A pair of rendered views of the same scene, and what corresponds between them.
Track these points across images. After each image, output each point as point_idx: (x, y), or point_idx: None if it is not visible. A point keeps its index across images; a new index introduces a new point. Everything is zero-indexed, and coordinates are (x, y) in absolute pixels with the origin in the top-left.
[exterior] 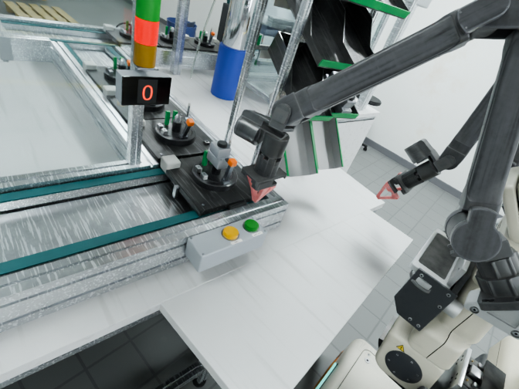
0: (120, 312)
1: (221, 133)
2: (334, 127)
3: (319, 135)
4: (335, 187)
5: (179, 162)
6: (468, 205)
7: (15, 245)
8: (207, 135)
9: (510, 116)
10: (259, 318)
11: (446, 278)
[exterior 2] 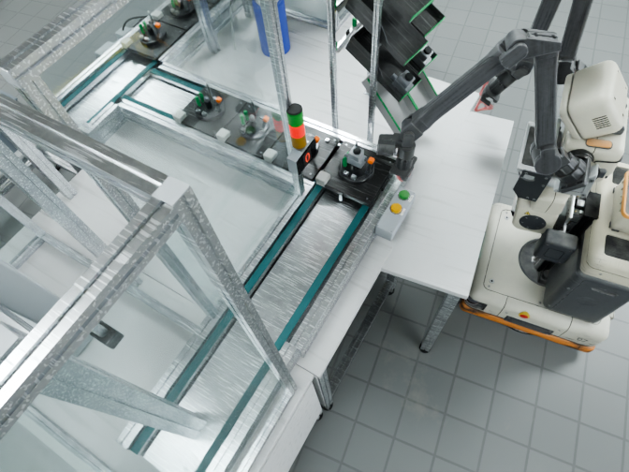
0: (367, 283)
1: (312, 106)
2: None
3: None
4: None
5: (329, 174)
6: (538, 147)
7: (296, 281)
8: (320, 130)
9: (547, 96)
10: (437, 246)
11: None
